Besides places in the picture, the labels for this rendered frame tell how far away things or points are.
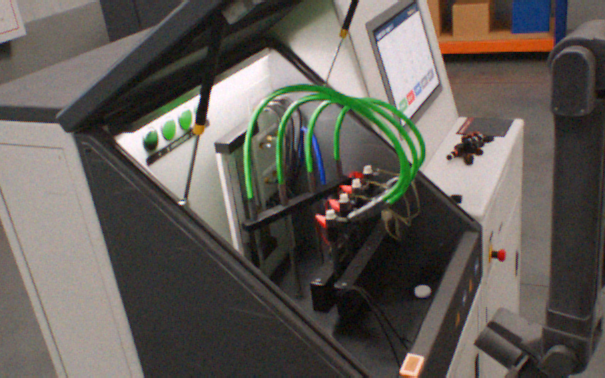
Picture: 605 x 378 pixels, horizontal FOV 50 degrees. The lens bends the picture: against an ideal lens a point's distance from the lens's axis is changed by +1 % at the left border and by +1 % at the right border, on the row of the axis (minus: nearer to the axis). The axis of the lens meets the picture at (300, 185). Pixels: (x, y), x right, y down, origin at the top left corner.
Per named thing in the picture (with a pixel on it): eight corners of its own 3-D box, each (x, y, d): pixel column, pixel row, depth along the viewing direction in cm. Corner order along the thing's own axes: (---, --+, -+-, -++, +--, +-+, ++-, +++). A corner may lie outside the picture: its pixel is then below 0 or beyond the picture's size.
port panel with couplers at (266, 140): (274, 202, 170) (256, 90, 156) (263, 201, 171) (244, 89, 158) (295, 181, 180) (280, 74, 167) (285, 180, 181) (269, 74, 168)
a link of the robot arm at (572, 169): (602, 50, 63) (630, 24, 70) (542, 49, 66) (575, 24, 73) (582, 390, 80) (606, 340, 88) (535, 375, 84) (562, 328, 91)
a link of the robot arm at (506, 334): (580, 363, 80) (600, 324, 86) (498, 306, 84) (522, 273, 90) (536, 413, 87) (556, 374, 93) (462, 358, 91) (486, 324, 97)
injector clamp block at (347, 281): (355, 343, 148) (349, 288, 142) (316, 335, 152) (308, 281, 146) (400, 264, 175) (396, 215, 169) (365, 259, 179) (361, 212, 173)
